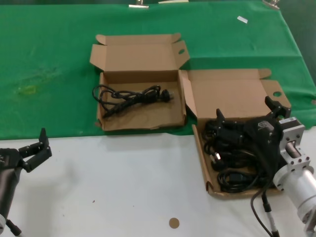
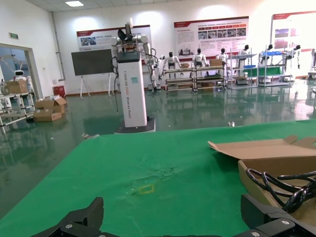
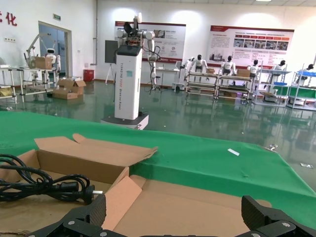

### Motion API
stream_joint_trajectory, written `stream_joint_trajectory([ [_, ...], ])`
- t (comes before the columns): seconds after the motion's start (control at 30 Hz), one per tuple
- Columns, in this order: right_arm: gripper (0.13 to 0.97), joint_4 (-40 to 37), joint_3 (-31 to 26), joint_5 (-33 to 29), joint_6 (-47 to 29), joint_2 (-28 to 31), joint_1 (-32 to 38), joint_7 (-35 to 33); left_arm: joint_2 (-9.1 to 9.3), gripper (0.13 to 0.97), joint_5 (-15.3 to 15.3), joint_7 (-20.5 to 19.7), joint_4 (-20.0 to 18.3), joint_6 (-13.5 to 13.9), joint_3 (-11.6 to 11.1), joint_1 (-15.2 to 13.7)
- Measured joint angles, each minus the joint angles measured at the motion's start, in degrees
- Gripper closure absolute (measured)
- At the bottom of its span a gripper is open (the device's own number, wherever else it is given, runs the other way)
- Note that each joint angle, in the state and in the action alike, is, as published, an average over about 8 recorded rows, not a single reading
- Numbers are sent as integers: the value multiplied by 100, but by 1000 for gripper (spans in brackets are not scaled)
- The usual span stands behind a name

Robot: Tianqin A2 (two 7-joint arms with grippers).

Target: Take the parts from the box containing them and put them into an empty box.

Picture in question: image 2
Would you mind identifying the wall poster with robot photos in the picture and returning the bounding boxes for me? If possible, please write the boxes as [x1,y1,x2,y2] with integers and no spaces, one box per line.
[76,24,152,51]

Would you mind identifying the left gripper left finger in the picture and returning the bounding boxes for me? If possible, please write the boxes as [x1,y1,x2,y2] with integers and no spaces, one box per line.
[31,197,109,237]

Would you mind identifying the wide wall poster red header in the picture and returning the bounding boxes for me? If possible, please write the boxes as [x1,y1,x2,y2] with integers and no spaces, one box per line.
[174,16,249,57]

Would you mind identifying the open cardboard box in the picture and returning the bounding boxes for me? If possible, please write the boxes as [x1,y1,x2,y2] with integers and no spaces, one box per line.
[34,97,67,114]
[207,135,316,228]

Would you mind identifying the pipe work bench rack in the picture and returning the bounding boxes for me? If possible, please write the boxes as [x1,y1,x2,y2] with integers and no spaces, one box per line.
[164,66,196,92]
[195,64,227,91]

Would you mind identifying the white tower robot two arms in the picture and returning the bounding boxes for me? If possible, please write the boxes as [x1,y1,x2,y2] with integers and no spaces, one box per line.
[110,18,158,134]

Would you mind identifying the red bin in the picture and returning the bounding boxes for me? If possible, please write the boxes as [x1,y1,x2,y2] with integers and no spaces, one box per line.
[53,85,66,97]

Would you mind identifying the green table cloth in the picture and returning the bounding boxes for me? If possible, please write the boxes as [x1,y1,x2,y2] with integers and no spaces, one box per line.
[0,119,316,237]

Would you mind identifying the black power cable with plug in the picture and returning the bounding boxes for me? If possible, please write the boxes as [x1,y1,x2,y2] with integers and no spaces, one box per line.
[245,168,316,214]

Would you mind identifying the black display screen on stand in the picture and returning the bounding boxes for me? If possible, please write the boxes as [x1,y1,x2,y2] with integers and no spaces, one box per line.
[71,48,113,99]

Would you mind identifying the grey shelf rack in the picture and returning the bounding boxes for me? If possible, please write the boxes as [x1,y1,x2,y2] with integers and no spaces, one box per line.
[227,53,257,89]

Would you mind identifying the cardboard box on rack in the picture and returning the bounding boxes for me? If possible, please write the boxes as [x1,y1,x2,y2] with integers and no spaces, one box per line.
[5,80,28,94]

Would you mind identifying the shelf rack with green panel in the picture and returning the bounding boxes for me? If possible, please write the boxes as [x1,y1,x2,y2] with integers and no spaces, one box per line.
[258,50,294,87]

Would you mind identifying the white pipe rack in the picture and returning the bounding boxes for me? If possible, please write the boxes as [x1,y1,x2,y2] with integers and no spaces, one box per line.
[0,90,35,126]

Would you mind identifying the blue glass doorway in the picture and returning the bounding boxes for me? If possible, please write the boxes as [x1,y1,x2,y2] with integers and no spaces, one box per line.
[0,43,38,99]

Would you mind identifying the wall poster red pictures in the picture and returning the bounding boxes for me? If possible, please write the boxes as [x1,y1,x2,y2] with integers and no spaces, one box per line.
[271,11,316,50]

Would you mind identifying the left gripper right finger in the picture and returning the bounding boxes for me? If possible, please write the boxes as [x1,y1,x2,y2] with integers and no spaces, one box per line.
[237,194,316,237]

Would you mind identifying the small white round-head robot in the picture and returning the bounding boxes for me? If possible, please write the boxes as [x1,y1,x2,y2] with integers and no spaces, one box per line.
[12,64,33,87]

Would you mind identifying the flat closed cardboard box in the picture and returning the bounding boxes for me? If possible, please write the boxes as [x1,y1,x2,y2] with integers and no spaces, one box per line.
[33,108,62,122]

